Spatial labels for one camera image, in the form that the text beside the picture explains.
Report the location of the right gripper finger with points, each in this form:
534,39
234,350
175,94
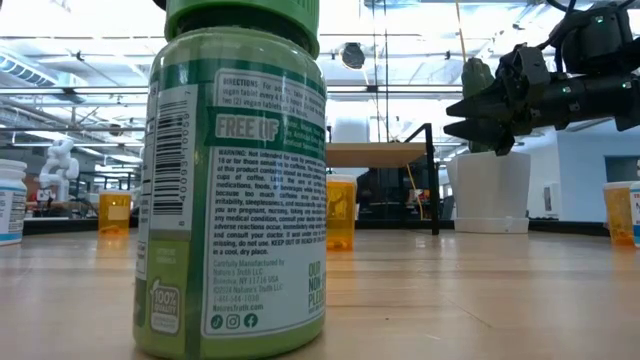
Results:
485,105
485,131

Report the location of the orange pill vial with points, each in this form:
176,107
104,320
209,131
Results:
115,212
341,215
617,215

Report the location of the green medicine bottle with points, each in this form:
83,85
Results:
240,200

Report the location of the large white medicine bottle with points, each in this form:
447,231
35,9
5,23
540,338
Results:
11,200

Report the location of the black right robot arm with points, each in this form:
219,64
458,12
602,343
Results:
590,95

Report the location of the green cactus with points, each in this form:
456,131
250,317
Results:
475,75

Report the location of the white planter pot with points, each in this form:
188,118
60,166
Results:
490,185

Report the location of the black round ceiling device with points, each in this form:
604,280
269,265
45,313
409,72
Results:
353,56

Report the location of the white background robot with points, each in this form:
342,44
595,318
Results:
60,165

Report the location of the white wall box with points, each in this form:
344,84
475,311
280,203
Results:
552,200

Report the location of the wooden shelf black frame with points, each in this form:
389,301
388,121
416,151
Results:
375,155

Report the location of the dark wall panel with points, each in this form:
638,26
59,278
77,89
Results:
622,169

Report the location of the black metal table frame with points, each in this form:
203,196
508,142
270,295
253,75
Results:
65,226

